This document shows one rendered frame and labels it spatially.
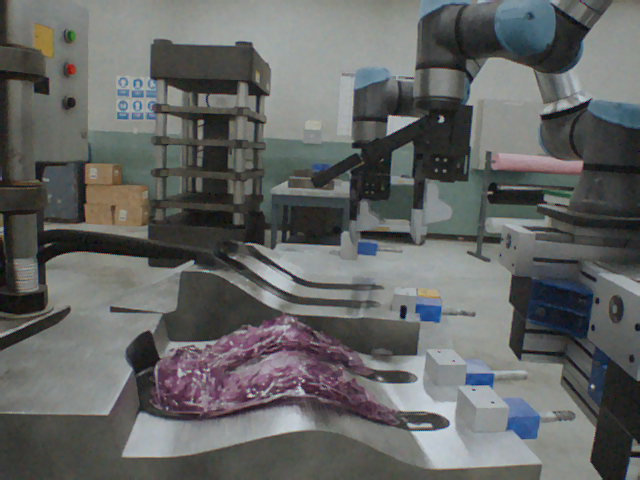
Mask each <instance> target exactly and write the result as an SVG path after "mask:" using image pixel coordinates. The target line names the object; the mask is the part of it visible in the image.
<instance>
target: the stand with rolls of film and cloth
mask: <svg viewBox="0 0 640 480"><path fill-rule="evenodd" d="M492 157H493V158H491V152H490V151H486V153H485V162H484V164H485V172H484V181H483V191H482V200H481V210H480V220H479V229H478V239H477V249H476V252H473V251H467V254H469V255H471V256H474V257H476V258H478V259H480V260H483V261H485V262H491V259H490V258H488V257H485V256H483V255H481V254H482V245H483V235H484V226H485V227H486V230H487V232H493V233H502V226H503V224H517V225H519V226H521V225H527V226H542V227H544V224H545V220H539V219H511V218H488V219H487V220H486V224H485V217H486V206H487V198H488V201H489V203H491V204H508V205H533V207H537V206H538V205H547V201H545V200H544V196H545V194H544V193H542V190H543V189H545V190H563V191H573V190H574V188H575V186H555V185H535V184H514V183H491V184H490V185H489V178H490V169H491V163H492V168H493V169H494V170H506V171H520V172H526V173H545V174H563V175H581V173H582V167H583V166H582V161H572V162H566V161H561V160H556V159H553V158H551V157H546V156H536V155H520V154H503V153H495V154H494V155H493V156H492Z"/></svg>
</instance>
